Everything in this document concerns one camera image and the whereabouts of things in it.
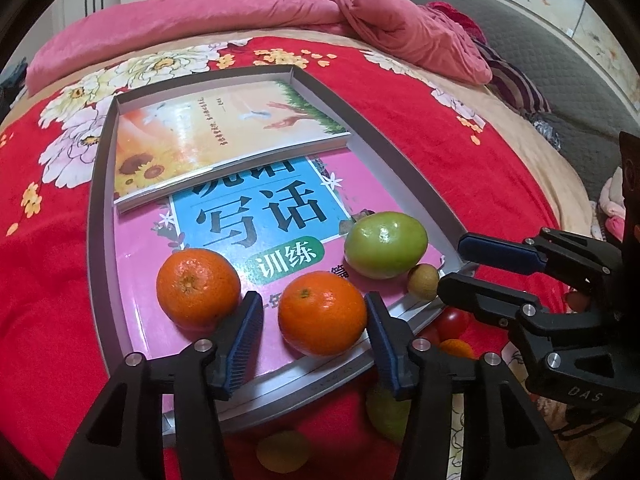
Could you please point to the red crumpled cloth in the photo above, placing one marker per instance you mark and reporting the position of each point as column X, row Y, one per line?
column 457, row 17

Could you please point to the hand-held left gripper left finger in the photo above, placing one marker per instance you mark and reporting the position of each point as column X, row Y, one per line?
column 245, row 340

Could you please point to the orange mandarin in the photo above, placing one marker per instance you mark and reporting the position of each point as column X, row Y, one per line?
column 197, row 290
column 322, row 312
column 455, row 349

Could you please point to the sunflower cover book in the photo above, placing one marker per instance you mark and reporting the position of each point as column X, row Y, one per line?
column 200, row 130

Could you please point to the large green jujube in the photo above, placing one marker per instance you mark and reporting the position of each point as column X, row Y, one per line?
column 385, row 415

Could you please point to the grey quilted headboard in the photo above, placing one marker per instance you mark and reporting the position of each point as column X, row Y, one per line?
column 575, row 85

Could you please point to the silver crumpled bag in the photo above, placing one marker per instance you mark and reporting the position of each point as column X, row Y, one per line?
column 547, row 132

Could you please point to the striped purple pillow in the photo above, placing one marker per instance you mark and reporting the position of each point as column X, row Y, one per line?
column 515, row 85

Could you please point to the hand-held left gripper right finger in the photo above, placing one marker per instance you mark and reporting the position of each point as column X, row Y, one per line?
column 382, row 345

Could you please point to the small green jujube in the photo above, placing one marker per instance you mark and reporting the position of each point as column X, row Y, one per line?
column 385, row 245

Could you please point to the small yellowish longan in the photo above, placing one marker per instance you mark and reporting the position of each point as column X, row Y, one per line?
column 282, row 451
column 421, row 282

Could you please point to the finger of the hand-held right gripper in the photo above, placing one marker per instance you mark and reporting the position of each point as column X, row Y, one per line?
column 475, row 292
column 500, row 252

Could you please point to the pink duvet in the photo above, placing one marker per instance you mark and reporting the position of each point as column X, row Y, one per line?
column 200, row 15

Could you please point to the red cherry tomato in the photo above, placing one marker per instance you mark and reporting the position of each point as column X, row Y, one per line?
column 452, row 321
column 428, row 336

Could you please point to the grey shallow cardboard box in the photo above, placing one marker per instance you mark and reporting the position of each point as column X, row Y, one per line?
column 102, row 260

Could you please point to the pink white plush toy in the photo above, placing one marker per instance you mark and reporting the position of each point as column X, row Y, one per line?
column 611, row 200

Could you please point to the pink exercise book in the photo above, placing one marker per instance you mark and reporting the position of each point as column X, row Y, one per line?
column 140, row 260

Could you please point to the red floral blanket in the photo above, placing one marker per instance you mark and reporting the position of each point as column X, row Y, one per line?
column 50, row 285

